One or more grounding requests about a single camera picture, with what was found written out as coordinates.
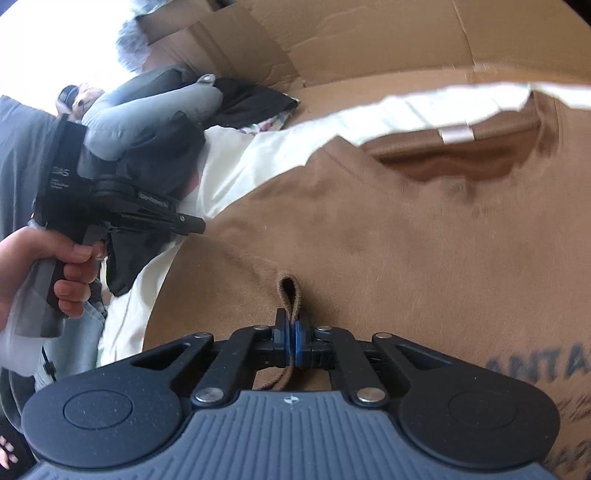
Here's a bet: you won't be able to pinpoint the blue jeans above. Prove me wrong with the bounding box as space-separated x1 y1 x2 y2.
34 281 110 394

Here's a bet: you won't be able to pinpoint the clear plastic bag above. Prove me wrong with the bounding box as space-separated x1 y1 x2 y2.
115 0 242 75

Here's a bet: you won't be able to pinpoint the dark grey cloth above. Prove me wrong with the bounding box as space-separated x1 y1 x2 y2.
105 121 205 297

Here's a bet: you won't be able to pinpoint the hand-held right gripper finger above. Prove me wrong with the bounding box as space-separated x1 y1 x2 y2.
295 320 453 407
131 308 293 407

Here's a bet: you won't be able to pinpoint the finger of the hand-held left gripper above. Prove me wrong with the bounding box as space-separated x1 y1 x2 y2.
152 211 206 236

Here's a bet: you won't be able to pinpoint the flattened cardboard sheet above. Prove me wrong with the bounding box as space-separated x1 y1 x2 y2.
139 0 591 126

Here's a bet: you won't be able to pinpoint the brown printed t-shirt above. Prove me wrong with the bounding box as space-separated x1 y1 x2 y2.
143 78 591 480

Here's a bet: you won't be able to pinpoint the cream bear print bed sheet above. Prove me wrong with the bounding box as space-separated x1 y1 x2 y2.
98 82 591 366

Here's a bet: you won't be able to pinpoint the grey neck pillow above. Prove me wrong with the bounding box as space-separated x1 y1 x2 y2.
82 66 223 161

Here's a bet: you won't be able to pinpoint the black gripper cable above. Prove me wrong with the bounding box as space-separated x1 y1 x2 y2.
40 345 58 382

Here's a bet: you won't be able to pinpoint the dark grey pillow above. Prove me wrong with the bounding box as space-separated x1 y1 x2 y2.
0 95 62 241

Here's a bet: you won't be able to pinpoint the small plush toy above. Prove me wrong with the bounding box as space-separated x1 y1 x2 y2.
57 83 105 124

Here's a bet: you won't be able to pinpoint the black cloth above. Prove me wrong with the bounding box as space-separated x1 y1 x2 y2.
213 76 299 128

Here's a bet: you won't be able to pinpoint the black paw print pants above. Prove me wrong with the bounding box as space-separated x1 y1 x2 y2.
0 428 25 468

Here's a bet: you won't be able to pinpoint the person's left hand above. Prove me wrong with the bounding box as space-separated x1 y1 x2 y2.
0 226 107 330

